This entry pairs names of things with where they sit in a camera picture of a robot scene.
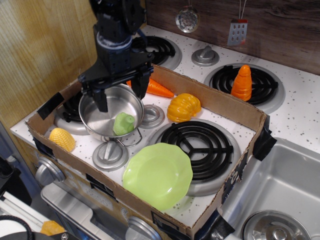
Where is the silver stove knob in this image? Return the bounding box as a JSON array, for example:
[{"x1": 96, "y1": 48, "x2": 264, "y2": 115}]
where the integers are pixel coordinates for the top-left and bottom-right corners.
[
  {"x1": 140, "y1": 104, "x2": 165, "y2": 129},
  {"x1": 191, "y1": 46, "x2": 220, "y2": 67},
  {"x1": 92, "y1": 141, "x2": 129, "y2": 172}
]

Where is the back right black burner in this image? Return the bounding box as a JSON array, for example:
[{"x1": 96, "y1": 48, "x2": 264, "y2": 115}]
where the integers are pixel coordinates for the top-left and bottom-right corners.
[{"x1": 204, "y1": 63, "x2": 286, "y2": 114}]

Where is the sink drain strainer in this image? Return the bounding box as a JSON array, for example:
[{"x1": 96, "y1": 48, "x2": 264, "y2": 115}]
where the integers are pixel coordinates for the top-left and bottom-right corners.
[{"x1": 241, "y1": 210, "x2": 311, "y2": 240}]

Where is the green toy broccoli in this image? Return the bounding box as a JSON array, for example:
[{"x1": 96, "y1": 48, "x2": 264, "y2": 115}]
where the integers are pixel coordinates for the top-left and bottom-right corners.
[{"x1": 113, "y1": 112, "x2": 135, "y2": 136}]

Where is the hanging metal strainer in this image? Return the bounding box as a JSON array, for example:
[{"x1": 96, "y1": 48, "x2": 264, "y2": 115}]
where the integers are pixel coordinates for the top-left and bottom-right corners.
[{"x1": 175, "y1": 0, "x2": 200, "y2": 34}]

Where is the orange swirl cone toy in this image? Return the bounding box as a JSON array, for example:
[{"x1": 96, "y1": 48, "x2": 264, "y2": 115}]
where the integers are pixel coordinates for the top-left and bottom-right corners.
[{"x1": 231, "y1": 64, "x2": 253, "y2": 101}]

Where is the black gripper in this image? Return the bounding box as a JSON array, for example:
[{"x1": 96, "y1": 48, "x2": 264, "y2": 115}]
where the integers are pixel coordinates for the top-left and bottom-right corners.
[{"x1": 78, "y1": 41, "x2": 154, "y2": 112}]

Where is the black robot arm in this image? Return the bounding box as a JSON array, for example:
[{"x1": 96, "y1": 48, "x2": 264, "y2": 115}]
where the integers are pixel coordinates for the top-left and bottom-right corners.
[{"x1": 78, "y1": 0, "x2": 154, "y2": 113}]

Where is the oven knob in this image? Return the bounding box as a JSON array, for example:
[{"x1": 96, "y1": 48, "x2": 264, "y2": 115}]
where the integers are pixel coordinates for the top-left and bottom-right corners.
[
  {"x1": 125, "y1": 216, "x2": 162, "y2": 240},
  {"x1": 35, "y1": 156, "x2": 66, "y2": 186}
]

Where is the black cable bottom left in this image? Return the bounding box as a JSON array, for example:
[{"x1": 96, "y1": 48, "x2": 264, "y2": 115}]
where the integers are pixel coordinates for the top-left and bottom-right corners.
[{"x1": 0, "y1": 214, "x2": 34, "y2": 240}]

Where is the black burner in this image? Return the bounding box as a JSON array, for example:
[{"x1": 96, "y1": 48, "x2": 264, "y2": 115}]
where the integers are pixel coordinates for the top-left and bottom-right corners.
[
  {"x1": 204, "y1": 63, "x2": 286, "y2": 114},
  {"x1": 132, "y1": 36, "x2": 182, "y2": 71},
  {"x1": 54, "y1": 91, "x2": 89, "y2": 136},
  {"x1": 149, "y1": 119, "x2": 241, "y2": 197}
]

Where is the small steel pan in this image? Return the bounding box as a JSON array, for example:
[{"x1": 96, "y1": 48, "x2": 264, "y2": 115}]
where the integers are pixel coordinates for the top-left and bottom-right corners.
[{"x1": 78, "y1": 84, "x2": 144, "y2": 147}]

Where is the back left black burner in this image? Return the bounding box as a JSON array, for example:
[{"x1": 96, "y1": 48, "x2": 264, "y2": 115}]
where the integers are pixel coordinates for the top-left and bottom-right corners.
[{"x1": 132, "y1": 36, "x2": 182, "y2": 71}]

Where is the yellow toy bottom left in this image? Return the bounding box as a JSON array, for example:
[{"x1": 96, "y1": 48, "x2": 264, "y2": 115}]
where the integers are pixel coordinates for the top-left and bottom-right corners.
[{"x1": 40, "y1": 220, "x2": 66, "y2": 236}]

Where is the silver stove knob front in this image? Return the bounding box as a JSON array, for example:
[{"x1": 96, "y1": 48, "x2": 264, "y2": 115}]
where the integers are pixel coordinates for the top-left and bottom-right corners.
[{"x1": 92, "y1": 141, "x2": 129, "y2": 172}]

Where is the light green plastic plate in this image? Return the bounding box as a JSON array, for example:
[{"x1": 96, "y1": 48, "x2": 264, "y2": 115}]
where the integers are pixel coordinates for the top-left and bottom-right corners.
[{"x1": 122, "y1": 142, "x2": 193, "y2": 211}]

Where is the oven door handle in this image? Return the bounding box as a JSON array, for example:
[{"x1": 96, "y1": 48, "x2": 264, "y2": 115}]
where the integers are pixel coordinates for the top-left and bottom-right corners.
[{"x1": 41, "y1": 183, "x2": 127, "y2": 240}]

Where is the front left black burner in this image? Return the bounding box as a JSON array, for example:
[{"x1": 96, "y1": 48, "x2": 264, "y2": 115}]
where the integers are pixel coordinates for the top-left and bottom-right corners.
[{"x1": 54, "y1": 91, "x2": 89, "y2": 136}]

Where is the silver stove knob middle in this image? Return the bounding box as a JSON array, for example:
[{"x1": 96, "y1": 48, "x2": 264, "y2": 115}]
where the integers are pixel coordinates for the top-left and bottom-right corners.
[{"x1": 140, "y1": 104, "x2": 165, "y2": 129}]

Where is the yellow toy corn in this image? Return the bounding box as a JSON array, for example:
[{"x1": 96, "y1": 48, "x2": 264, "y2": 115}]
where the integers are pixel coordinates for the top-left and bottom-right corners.
[{"x1": 49, "y1": 127, "x2": 76, "y2": 152}]

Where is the orange toy carrot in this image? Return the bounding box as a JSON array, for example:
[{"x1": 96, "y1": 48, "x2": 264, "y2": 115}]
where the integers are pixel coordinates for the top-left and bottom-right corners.
[{"x1": 126, "y1": 77, "x2": 175, "y2": 98}]

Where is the oven front knob right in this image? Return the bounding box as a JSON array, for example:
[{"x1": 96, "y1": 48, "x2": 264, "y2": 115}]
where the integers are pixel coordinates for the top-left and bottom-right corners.
[{"x1": 125, "y1": 216, "x2": 162, "y2": 240}]

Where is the front right black burner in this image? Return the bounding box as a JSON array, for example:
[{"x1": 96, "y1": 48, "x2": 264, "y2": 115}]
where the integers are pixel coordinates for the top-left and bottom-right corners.
[{"x1": 149, "y1": 119, "x2": 241, "y2": 197}]

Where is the silver stove knob back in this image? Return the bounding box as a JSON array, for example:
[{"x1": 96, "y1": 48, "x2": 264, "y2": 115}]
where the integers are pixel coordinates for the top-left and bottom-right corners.
[{"x1": 191, "y1": 46, "x2": 220, "y2": 67}]

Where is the hanging metal spatula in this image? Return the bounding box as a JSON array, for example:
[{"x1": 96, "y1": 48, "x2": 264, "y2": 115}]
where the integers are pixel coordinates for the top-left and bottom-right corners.
[{"x1": 227, "y1": 0, "x2": 248, "y2": 47}]

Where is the oven front knob left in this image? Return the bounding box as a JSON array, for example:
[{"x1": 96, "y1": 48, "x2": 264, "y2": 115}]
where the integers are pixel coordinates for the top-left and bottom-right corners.
[{"x1": 35, "y1": 156, "x2": 66, "y2": 186}]

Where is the orange toy pumpkin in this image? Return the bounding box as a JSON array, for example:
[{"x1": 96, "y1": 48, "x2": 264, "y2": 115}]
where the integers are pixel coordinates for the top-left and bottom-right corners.
[{"x1": 166, "y1": 93, "x2": 202, "y2": 123}]

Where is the cardboard fence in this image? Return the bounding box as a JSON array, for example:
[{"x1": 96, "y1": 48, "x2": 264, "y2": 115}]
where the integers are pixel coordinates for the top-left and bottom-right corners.
[{"x1": 26, "y1": 66, "x2": 275, "y2": 240}]

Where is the silver sink basin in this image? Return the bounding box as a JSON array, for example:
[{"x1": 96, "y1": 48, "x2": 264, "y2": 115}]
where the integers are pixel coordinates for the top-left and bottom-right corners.
[{"x1": 222, "y1": 138, "x2": 320, "y2": 240}]

